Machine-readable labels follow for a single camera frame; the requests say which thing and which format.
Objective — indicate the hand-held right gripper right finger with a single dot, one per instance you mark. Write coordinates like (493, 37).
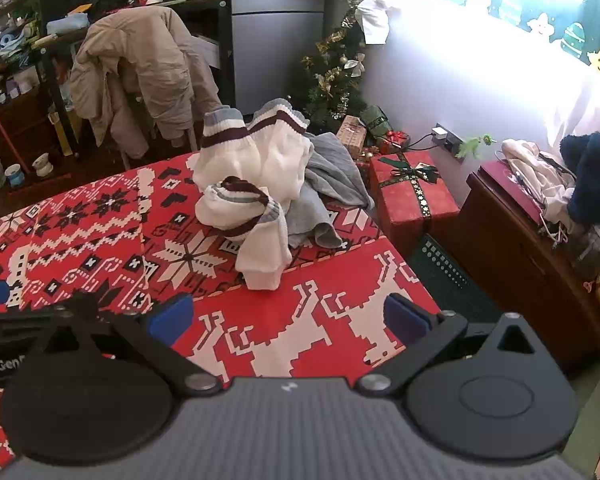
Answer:
(405, 320)

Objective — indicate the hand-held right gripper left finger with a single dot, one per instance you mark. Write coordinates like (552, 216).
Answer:
(170, 317)

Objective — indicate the white sweater with striped trim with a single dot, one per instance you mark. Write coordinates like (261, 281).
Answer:
(280, 160)

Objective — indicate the green dotted mat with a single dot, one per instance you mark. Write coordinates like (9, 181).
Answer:
(440, 265)

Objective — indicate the red patterned blanket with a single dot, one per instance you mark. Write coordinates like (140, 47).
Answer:
(80, 240)

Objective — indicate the wooden cabinet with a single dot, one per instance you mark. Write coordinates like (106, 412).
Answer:
(505, 260)

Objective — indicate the red gift box green ribbon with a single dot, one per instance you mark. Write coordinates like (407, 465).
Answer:
(405, 200)

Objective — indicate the blue cup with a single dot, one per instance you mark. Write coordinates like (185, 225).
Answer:
(14, 176)

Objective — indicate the white ceramic cup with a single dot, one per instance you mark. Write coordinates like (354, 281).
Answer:
(42, 165)

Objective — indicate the grey garment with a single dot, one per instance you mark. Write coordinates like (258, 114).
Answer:
(335, 170)

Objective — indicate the small red gift box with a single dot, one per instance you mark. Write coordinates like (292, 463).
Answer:
(395, 141)

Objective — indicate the green plant sprig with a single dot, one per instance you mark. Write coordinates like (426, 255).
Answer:
(467, 149)

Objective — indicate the white power strip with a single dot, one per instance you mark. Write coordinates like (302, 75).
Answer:
(447, 139)

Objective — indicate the brown gift box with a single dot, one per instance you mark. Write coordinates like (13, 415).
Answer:
(351, 135)

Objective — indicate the glass jar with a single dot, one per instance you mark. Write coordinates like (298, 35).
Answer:
(595, 250)

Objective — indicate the pale pink garment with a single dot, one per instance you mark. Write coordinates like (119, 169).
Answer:
(530, 160)

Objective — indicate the black storage shelf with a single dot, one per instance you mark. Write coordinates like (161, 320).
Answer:
(55, 90)

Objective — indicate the dark blue fuzzy cloth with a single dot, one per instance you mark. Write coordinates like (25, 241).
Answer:
(595, 175)

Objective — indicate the decorated Christmas tree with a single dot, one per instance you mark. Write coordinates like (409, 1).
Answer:
(330, 85)

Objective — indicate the beige jacket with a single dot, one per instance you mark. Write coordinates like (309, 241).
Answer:
(150, 70)

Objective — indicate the pale blue folded cloth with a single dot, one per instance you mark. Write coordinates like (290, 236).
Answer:
(67, 24)

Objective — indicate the grey refrigerator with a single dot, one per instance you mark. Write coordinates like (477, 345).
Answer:
(275, 50)

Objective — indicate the white cloth bow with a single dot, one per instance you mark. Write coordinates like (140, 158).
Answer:
(375, 20)

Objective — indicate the green window banner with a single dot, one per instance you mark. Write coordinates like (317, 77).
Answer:
(510, 7)

